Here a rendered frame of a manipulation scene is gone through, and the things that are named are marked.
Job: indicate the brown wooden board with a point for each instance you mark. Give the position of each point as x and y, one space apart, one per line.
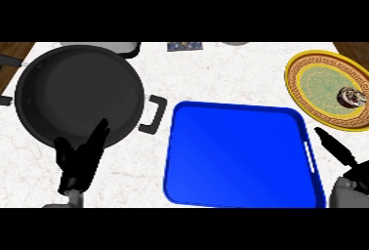
11 62
354 52

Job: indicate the black frying pan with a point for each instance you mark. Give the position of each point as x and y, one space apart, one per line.
78 96

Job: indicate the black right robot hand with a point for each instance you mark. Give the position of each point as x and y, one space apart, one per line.
338 150

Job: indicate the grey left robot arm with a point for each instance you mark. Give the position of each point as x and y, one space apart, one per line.
66 200

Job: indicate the blue plastic tray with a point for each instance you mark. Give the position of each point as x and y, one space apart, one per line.
239 156

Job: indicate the grey round object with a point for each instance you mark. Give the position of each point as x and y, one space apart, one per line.
234 43

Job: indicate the yellow patterned plate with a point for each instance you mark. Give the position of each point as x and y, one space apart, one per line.
326 89

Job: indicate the dark blue patterned box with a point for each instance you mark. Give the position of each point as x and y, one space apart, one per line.
184 46

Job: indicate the chocolate cupcake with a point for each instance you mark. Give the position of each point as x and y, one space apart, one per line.
351 96

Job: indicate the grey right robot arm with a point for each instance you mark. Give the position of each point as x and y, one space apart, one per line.
346 193

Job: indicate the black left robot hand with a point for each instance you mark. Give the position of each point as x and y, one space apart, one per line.
81 159

